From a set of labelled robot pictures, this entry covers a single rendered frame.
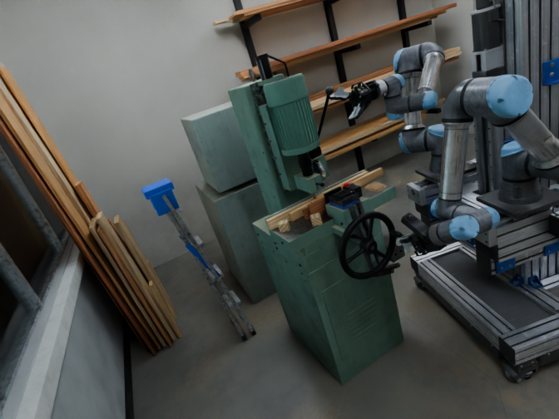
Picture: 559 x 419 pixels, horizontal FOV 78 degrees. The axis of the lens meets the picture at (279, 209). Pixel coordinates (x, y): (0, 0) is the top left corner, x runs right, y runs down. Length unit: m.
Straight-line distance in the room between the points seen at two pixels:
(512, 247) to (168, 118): 3.04
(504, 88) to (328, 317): 1.15
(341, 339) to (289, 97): 1.17
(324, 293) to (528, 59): 1.26
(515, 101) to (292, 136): 0.78
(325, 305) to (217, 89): 2.68
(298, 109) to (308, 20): 2.85
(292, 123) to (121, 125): 2.42
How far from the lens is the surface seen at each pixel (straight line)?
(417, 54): 2.01
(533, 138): 1.36
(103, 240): 2.37
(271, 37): 4.05
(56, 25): 3.74
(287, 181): 1.68
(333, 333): 1.80
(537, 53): 1.77
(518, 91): 1.21
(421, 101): 1.68
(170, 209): 1.99
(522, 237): 1.70
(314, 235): 1.51
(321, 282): 1.62
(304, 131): 1.49
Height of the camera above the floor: 1.58
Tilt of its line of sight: 22 degrees down
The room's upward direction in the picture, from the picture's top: 18 degrees counter-clockwise
